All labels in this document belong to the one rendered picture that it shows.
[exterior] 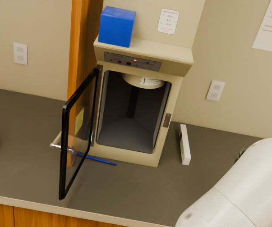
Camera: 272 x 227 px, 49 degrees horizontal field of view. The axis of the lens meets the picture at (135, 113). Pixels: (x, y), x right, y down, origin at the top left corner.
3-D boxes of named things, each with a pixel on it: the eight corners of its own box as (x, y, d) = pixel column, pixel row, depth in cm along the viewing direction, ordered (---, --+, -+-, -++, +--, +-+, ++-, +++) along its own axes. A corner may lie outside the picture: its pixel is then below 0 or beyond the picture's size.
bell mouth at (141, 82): (124, 65, 130) (126, 53, 127) (164, 72, 130) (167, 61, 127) (118, 83, 115) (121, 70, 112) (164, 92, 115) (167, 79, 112)
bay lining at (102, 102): (104, 112, 151) (113, 46, 131) (155, 121, 151) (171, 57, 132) (94, 143, 130) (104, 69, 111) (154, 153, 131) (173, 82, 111)
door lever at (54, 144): (75, 137, 104) (76, 131, 103) (64, 154, 96) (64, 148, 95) (60, 133, 105) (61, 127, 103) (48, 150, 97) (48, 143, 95)
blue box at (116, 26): (103, 32, 102) (106, 5, 97) (131, 38, 103) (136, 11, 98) (97, 42, 94) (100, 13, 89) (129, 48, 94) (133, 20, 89)
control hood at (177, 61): (96, 57, 108) (99, 30, 103) (184, 74, 109) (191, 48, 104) (89, 71, 99) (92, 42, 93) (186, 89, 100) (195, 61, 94)
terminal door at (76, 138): (89, 149, 130) (99, 65, 108) (60, 202, 104) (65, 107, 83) (87, 148, 130) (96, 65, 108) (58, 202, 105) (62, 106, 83)
